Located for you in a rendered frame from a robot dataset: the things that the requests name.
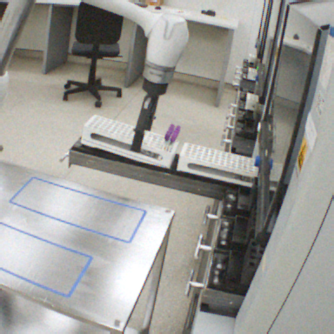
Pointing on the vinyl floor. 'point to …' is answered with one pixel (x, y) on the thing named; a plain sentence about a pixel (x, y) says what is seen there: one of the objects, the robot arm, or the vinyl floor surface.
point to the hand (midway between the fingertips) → (141, 137)
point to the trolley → (75, 255)
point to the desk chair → (95, 46)
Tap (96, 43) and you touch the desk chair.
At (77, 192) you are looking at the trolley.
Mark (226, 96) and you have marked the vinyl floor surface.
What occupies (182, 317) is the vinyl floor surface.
